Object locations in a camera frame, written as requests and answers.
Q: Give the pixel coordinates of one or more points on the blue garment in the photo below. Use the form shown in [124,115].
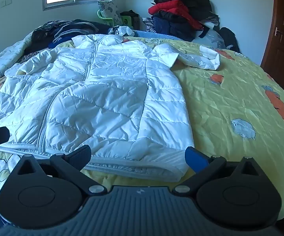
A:
[58,43]

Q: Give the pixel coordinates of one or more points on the white plastic bag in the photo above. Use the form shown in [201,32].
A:
[123,30]

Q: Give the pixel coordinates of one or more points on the pile of dark clothes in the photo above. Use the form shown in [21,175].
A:
[65,28]

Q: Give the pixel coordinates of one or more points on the grey flower print pillow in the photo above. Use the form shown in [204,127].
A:
[110,9]

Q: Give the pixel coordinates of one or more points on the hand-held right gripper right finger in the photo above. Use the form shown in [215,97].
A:
[195,159]

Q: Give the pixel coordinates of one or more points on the green plastic chair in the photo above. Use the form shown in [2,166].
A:
[105,19]

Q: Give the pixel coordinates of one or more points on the black backpack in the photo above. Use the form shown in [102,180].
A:
[230,38]

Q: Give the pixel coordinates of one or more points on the white patterned quilt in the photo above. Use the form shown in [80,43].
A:
[6,54]

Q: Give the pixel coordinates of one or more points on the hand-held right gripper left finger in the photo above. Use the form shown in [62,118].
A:
[80,155]

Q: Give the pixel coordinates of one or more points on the navy puffer jacket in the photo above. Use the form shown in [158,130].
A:
[171,27]

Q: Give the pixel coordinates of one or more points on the light blue blanket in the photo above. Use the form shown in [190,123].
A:
[156,35]

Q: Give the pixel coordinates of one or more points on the grey plastic bag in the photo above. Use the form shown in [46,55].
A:
[210,38]

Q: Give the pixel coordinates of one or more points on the yellow printed blanket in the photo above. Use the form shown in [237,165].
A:
[230,98]

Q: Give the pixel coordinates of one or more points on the wall switch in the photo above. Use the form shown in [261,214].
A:
[6,3]

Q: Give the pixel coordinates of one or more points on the white puffer jacket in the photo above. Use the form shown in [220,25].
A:
[95,91]

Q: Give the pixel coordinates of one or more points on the black and white checkered cloth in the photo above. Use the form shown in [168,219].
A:
[148,24]

